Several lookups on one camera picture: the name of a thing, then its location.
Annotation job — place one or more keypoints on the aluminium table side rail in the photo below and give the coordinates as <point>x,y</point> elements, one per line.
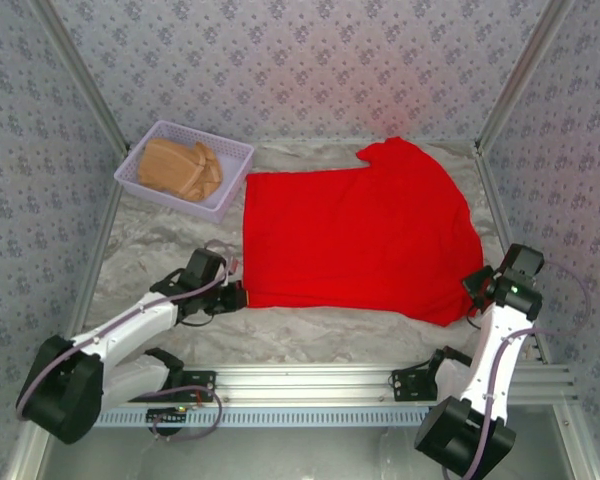
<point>97,250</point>
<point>500,200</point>

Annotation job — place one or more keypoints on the aluminium mounting rail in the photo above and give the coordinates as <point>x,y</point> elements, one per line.
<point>305,382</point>

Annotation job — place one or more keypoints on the grey metal lower panel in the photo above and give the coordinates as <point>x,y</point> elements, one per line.
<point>305,455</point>

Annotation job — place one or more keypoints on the red t-shirt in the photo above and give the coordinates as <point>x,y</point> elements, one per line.
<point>360,240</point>

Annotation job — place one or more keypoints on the small black controller board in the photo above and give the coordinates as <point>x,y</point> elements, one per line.
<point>165,417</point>

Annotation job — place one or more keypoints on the lavender plastic basket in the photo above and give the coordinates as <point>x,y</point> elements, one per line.
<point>228,175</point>

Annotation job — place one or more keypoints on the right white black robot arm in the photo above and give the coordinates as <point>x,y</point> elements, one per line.
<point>495,360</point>

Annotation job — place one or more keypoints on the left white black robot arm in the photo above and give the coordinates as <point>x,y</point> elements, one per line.
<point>125,320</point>

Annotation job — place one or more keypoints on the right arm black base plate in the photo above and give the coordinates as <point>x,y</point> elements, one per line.
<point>405,387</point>

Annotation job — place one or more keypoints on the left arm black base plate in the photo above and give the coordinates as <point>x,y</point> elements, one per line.
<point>200,387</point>

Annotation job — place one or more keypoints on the folded tan garment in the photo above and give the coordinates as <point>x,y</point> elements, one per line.
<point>170,167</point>

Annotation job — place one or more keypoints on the aluminium frame post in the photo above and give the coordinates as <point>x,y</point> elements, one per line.
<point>84,75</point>
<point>522,75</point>

